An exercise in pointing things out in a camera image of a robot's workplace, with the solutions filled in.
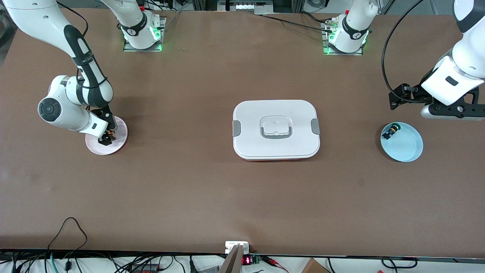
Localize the thin black looped cable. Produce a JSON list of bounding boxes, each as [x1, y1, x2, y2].
[[47, 217, 89, 254]]

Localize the grey slanted bar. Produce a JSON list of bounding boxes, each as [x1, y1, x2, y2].
[[219, 244, 243, 273]]

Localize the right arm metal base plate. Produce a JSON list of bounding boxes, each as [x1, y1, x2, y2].
[[123, 16, 167, 53]]

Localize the black coiled cable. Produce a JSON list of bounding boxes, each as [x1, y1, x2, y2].
[[380, 257, 418, 270]]

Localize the blue black push-button switch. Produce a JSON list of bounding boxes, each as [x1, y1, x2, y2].
[[382, 123, 402, 140]]

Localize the small white device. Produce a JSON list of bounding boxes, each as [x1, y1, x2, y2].
[[225, 241, 250, 254]]

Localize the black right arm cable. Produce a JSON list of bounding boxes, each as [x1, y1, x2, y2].
[[56, 0, 113, 91]]

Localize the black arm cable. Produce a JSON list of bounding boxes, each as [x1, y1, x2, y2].
[[382, 0, 435, 104], [56, 0, 113, 91]]

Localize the black cable across table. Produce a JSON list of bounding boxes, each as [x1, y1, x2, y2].
[[260, 11, 336, 33]]

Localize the aluminium frame white strip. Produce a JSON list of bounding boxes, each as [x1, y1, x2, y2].
[[217, 0, 274, 15]]

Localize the pink round plate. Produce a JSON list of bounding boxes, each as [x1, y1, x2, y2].
[[85, 116, 128, 156]]

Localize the brown cardboard box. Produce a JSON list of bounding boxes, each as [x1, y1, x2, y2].
[[301, 257, 331, 273]]

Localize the white lunch box grey clips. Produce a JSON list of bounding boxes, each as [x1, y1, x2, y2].
[[232, 99, 321, 161]]

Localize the red clip lead wires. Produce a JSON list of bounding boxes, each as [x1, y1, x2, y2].
[[261, 256, 289, 272]]

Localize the light blue round plate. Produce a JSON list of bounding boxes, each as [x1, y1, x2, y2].
[[380, 122, 424, 163]]

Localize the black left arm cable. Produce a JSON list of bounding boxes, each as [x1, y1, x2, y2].
[[382, 0, 435, 104]]

